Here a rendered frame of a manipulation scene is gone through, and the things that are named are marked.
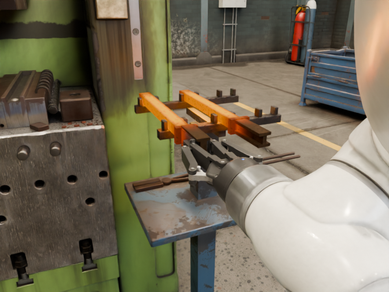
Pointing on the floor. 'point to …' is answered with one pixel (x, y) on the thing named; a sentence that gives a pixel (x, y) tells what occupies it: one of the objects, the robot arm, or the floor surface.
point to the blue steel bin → (331, 79)
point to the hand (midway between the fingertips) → (195, 141)
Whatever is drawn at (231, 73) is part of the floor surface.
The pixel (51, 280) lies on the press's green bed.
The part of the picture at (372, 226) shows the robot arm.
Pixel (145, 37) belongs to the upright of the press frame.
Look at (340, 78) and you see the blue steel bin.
